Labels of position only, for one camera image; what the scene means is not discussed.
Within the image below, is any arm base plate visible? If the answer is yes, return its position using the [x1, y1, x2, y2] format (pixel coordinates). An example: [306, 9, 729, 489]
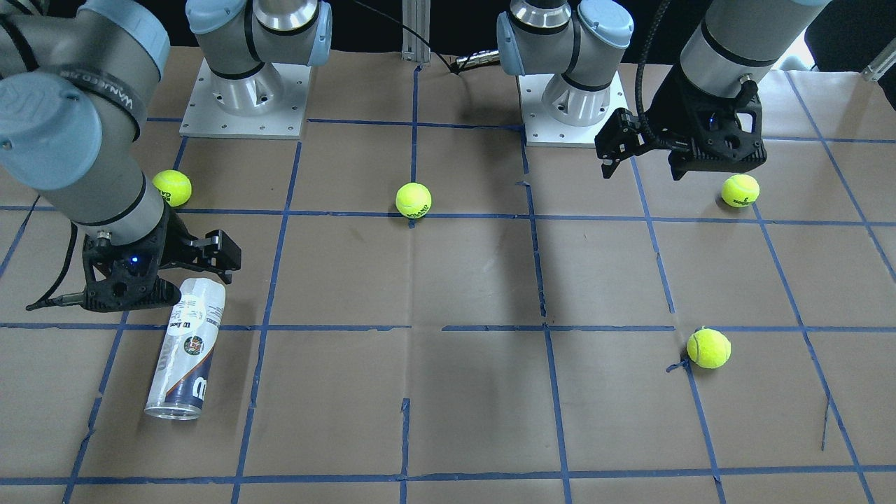
[517, 73, 628, 150]
[179, 62, 312, 140]

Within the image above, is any aluminium frame post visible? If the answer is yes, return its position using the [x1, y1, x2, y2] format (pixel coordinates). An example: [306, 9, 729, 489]
[401, 0, 432, 66]

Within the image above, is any tennis ball at centre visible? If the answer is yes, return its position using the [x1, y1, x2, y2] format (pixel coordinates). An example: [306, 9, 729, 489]
[395, 182, 433, 220]

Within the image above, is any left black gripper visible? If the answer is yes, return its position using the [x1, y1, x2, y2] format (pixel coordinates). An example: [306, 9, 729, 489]
[647, 66, 767, 181]

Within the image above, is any tennis ball front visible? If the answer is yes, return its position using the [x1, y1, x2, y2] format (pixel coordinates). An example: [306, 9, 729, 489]
[686, 328, 731, 369]

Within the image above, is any tennis ball near base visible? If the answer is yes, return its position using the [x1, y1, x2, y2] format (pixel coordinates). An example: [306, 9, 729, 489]
[153, 169, 193, 208]
[720, 174, 761, 208]

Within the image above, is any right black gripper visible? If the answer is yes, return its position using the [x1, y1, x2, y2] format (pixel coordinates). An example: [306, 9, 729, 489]
[80, 206, 181, 312]

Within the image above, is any Wilson tennis ball can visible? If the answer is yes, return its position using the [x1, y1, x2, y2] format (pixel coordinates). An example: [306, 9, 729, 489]
[144, 278, 226, 421]

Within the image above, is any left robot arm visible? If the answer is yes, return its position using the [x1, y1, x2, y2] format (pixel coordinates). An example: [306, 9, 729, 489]
[496, 1, 827, 181]

